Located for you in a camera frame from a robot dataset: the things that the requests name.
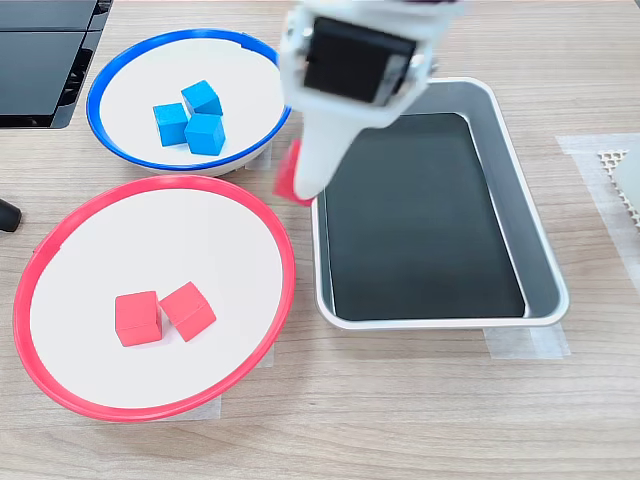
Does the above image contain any red wooden cube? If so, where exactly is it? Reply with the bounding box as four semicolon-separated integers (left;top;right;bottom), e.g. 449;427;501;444
114;290;164;348
272;138;314;207
158;280;218;344

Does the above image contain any blue wooden cube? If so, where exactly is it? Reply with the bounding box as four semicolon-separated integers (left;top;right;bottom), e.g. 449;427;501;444
152;102;190;148
180;79;224;118
183;113;227;157

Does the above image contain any black tray liner mat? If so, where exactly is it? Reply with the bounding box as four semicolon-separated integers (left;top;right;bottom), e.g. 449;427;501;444
319;112;530;322

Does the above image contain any silver metal tray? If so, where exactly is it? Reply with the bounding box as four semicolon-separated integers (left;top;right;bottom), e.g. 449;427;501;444
310;77;571;332

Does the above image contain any red rimmed white dish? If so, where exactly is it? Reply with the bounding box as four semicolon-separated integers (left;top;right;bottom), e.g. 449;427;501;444
12;174;297;424

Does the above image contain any blue rimmed white dish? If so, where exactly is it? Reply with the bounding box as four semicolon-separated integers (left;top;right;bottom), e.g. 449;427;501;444
85;28;294;177

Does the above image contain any white mesh anti-slip mat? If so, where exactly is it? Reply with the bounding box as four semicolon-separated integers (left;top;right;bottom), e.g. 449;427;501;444
597;148;640;232

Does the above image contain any black plastic device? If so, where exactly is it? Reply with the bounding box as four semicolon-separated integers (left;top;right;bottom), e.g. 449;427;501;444
0;0;115;130

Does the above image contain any black rounded stand foot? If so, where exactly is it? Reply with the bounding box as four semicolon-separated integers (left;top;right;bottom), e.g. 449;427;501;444
0;197;24;234

